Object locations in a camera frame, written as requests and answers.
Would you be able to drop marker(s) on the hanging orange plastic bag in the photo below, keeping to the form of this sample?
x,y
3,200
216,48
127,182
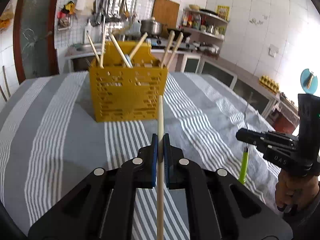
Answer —
x,y
6,17

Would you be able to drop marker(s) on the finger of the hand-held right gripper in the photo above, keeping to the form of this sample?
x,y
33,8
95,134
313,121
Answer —
x,y
252,136

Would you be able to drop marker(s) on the blue round wall hanger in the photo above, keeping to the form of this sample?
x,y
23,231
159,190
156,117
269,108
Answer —
x,y
305,82

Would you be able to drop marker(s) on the thin wooden stick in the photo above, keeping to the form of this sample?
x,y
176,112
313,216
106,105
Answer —
x,y
6,80
2,93

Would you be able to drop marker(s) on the black wok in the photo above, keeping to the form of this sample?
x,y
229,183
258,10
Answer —
x,y
178,32

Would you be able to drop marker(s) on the pale blue plastic spoon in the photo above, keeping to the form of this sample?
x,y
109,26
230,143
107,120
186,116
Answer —
x,y
128,60

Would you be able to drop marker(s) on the metal kitchen faucet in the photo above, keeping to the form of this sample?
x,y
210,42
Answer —
x,y
103,25

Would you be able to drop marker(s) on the white wall socket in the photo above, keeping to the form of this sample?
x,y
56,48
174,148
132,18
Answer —
x,y
273,50

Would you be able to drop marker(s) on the yellow perforated utensil holder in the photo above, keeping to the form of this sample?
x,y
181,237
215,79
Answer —
x,y
125,97

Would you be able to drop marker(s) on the metal corner shelf unit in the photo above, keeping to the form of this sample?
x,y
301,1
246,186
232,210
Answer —
x,y
210,33

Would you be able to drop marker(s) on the tan bowl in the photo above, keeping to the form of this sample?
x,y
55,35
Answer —
x,y
194,7

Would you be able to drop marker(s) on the grey striped tablecloth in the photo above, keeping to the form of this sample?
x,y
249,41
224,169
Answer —
x,y
62,130

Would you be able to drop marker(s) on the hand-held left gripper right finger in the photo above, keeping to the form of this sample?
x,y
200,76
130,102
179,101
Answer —
x,y
167,160

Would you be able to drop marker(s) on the wooden cutting board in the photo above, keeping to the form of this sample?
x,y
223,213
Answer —
x,y
166,12

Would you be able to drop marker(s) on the person's right forearm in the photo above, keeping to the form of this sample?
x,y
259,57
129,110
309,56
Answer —
x,y
308,220

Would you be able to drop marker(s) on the wooden chopstick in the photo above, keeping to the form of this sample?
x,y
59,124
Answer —
x,y
160,120
120,50
167,48
95,51
103,50
175,48
138,45

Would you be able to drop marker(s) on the white soap bottle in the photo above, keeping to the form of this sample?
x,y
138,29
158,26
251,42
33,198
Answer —
x,y
88,28

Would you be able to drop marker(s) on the row of hanging ladles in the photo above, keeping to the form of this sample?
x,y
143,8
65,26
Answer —
x,y
115,5

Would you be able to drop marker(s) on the yellow wall poster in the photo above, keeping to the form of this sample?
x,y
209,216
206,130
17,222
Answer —
x,y
223,12

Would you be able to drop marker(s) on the brown framed glass door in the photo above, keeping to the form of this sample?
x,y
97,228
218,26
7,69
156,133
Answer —
x,y
37,42

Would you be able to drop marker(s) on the group of condiment bottles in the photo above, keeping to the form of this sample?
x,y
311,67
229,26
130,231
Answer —
x,y
191,21

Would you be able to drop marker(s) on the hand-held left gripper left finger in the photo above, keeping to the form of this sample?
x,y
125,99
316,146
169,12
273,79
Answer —
x,y
154,160

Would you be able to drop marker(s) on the yellow egg tray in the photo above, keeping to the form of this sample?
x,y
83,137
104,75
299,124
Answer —
x,y
270,83

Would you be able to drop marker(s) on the person's right hand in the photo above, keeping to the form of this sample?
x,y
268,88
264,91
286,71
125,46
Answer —
x,y
295,190

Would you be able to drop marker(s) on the steel cooking pot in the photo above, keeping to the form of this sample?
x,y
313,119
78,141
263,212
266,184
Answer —
x,y
151,27

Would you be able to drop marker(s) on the gas stove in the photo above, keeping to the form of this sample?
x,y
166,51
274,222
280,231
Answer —
x,y
172,43

